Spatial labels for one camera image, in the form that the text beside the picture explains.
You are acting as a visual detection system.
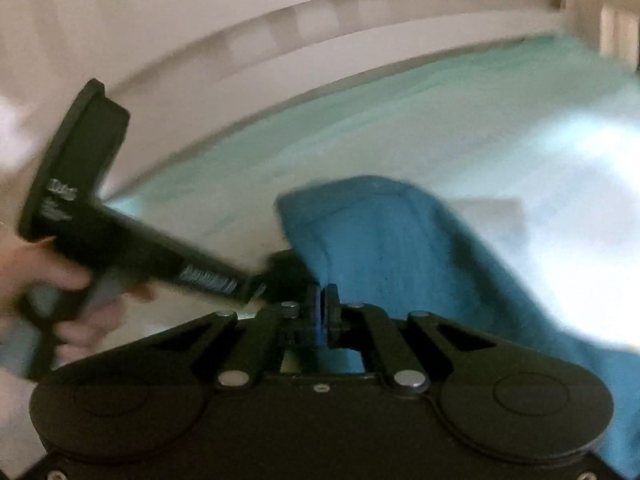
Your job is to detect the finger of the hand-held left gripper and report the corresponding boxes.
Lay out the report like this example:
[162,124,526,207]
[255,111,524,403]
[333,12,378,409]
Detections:
[262,249,313,307]

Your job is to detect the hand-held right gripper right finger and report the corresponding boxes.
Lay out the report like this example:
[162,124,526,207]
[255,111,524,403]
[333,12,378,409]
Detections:
[324,284,497,395]

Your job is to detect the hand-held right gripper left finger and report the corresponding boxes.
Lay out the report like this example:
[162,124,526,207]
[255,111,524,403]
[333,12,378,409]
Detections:
[150,284,326,388]

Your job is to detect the teal pants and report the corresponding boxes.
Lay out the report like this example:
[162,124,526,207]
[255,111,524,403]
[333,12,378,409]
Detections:
[275,175,640,480]

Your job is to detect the person's left forearm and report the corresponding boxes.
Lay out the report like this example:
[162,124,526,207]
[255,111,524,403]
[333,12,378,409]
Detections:
[0,367,43,480]

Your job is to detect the person's left hand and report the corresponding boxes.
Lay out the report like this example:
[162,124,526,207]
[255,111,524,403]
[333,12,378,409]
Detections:
[0,237,157,363]

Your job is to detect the flower print blanket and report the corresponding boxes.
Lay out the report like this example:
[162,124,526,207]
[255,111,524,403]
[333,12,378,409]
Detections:
[107,34,640,361]

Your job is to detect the pale wooden bed frame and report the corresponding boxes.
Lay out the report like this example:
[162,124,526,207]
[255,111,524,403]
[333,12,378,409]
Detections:
[0,0,640,203]

